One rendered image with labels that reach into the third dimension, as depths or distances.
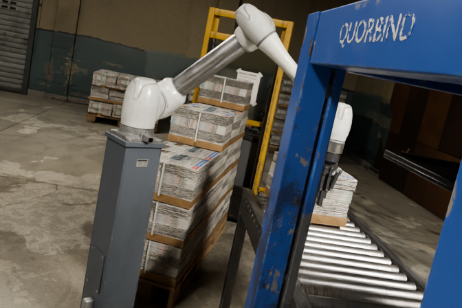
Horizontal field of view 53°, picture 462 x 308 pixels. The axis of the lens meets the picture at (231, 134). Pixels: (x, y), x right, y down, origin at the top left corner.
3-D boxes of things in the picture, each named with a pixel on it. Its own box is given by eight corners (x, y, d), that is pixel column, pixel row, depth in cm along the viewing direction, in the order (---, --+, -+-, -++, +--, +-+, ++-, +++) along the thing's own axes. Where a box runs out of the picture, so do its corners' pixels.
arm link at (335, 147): (320, 135, 200) (317, 148, 201) (327, 139, 191) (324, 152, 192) (340, 139, 201) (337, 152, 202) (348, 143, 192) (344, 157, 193)
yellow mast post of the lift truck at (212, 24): (174, 196, 433) (209, 6, 406) (177, 194, 442) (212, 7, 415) (183, 199, 432) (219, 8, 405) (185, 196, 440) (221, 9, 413)
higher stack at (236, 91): (172, 229, 379) (201, 73, 359) (183, 218, 408) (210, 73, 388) (217, 241, 373) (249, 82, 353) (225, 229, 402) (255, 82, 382)
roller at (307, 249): (273, 251, 178) (276, 238, 178) (386, 267, 185) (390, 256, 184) (275, 256, 173) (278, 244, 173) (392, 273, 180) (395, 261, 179)
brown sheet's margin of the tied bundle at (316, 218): (275, 207, 216) (277, 198, 216) (332, 214, 222) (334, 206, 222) (284, 219, 201) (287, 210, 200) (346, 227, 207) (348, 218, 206)
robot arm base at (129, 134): (131, 144, 198) (133, 131, 197) (108, 131, 214) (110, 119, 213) (167, 145, 210) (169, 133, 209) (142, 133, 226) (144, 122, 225)
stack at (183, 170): (107, 292, 266) (130, 152, 253) (172, 229, 380) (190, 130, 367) (171, 311, 260) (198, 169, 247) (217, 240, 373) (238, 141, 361)
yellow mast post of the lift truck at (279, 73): (242, 214, 422) (283, 20, 395) (244, 211, 431) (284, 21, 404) (251, 216, 421) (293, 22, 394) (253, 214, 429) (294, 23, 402)
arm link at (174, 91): (128, 99, 223) (146, 97, 244) (146, 127, 223) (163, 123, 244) (259, 1, 204) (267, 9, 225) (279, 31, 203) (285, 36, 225)
